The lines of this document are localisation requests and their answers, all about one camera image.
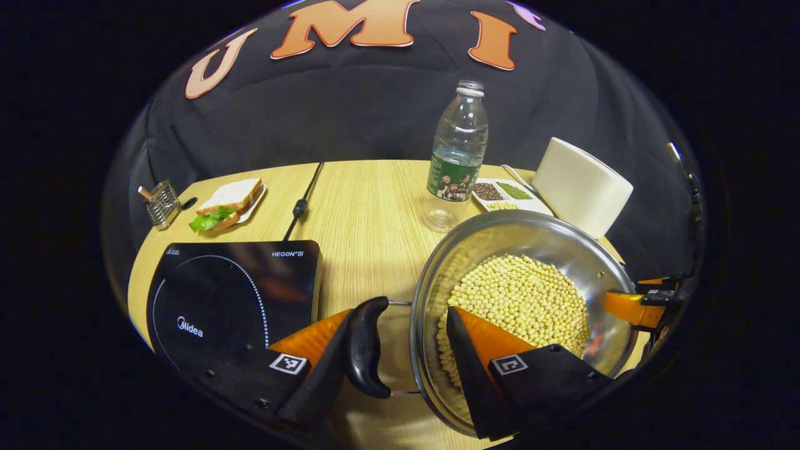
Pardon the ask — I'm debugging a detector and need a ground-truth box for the black induction cooktop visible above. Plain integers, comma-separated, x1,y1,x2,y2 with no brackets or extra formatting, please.
146,239,323,376

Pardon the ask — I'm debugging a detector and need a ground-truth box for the small white plate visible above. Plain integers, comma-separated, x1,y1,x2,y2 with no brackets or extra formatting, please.
234,182,268,224

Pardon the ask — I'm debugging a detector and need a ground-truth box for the black power cable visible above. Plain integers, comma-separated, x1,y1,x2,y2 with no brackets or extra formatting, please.
282,161,324,241

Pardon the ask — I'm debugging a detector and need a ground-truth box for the white power cable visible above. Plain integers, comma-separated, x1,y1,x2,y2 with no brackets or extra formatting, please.
500,164,538,194

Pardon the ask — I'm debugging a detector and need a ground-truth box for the metal wire holder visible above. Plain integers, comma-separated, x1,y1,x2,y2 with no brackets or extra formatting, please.
137,179,183,231

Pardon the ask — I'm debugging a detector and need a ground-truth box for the pile of soybeans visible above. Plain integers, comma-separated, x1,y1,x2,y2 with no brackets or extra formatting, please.
436,253,591,388

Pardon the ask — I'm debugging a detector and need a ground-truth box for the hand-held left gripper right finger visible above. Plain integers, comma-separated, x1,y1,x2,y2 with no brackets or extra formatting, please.
445,306,616,440

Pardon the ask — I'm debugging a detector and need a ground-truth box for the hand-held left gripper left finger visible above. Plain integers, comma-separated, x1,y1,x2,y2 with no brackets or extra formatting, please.
181,308,357,432

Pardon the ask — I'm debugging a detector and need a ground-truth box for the white divided dish with beans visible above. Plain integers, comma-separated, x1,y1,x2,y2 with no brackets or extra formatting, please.
472,178,554,216

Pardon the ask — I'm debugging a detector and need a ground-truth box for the sandwich with lettuce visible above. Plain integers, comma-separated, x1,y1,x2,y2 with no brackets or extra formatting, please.
189,178,263,233

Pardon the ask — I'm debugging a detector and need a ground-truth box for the clear plastic water bottle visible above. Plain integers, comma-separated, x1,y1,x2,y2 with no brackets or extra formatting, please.
424,79,489,233

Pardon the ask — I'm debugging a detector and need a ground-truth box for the steel pot with black handle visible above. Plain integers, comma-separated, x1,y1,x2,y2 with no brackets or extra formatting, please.
344,209,641,438

